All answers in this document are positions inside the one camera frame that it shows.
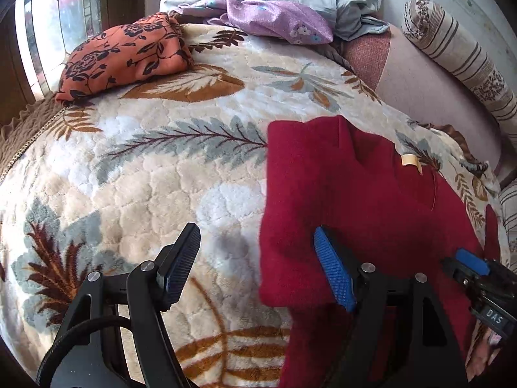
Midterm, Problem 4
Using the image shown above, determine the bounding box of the cream leaf-pattern blanket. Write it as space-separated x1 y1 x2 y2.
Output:
1 25 510 387

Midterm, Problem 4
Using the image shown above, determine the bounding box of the window with stained glass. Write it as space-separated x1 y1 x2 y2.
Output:
1 0 144 104

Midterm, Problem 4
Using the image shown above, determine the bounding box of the pink quilted mattress cover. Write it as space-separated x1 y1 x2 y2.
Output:
337 26 515 186

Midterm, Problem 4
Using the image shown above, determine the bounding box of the orange floral cloth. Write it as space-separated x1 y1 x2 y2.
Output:
55 12 192 102

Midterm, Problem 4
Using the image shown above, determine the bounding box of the purple floral cloth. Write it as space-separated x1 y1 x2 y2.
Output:
173 0 334 46

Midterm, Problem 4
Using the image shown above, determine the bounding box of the person's right hand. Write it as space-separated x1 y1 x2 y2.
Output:
465 320 502 381

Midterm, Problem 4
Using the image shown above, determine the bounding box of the striped floral quilt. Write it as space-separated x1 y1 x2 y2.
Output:
402 0 517 145

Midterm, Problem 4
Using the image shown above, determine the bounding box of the black cable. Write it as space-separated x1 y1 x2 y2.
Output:
36 314 134 386

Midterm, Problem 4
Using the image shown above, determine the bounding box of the dark red knit shirt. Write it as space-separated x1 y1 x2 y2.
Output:
259 116 500 387

